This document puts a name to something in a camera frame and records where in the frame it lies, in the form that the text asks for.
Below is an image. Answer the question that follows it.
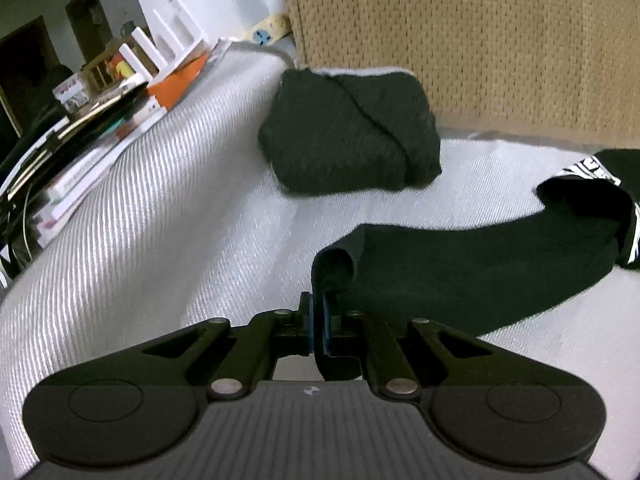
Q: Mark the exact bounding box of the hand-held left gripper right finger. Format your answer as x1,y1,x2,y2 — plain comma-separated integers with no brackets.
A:
320,294,526,401

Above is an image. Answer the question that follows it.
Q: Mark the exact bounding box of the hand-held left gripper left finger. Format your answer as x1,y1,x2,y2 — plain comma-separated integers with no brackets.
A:
120,292,317,402

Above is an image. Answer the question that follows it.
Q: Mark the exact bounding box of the black white-printed t-shirt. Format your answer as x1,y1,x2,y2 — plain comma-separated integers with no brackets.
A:
311,149,640,382

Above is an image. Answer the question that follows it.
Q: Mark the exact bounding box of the plain black garment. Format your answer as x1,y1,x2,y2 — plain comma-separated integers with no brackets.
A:
258,67,443,196

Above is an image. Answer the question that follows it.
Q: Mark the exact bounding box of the white woven bed mat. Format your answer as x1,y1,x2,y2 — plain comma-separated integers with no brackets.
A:
0,37,640,480

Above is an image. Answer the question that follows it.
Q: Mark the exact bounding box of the stack of books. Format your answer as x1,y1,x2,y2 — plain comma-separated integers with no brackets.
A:
30,96,168,248

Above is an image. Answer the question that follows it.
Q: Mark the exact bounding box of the orange flat box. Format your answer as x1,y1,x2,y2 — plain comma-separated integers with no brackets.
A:
147,52,211,111

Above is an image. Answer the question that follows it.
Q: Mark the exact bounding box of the yellow patterned cloth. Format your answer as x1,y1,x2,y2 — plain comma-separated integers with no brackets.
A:
244,12,292,47

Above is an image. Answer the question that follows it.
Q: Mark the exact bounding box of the white slatted rack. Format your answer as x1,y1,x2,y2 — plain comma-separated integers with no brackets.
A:
119,0,210,83

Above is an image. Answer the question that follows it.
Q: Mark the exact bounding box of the small wooden shelf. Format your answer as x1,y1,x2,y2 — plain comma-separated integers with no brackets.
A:
82,42,136,92

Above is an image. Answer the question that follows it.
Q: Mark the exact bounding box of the tan woven mattress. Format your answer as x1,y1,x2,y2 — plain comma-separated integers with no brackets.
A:
277,0,640,153

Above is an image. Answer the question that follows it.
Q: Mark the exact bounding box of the clear plastic box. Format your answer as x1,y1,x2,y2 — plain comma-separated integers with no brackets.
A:
52,72,91,111

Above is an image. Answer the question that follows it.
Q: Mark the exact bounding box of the dark brown cabinet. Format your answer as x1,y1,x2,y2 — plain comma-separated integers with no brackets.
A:
0,15,61,138

